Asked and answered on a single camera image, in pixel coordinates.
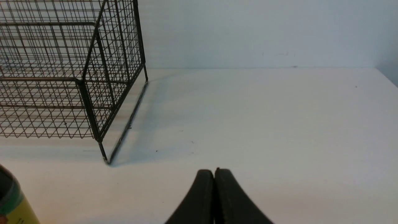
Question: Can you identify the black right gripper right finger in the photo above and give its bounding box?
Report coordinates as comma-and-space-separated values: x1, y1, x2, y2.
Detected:
215, 168, 273, 224

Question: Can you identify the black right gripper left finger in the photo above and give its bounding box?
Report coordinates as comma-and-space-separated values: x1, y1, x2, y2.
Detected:
165, 169, 214, 224

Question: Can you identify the dark sauce bottle yellow label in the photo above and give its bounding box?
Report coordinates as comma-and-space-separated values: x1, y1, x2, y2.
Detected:
0, 165, 40, 224

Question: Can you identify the black wire mesh shelf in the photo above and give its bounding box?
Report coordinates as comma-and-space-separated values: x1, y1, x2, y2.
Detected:
0, 0, 149, 165

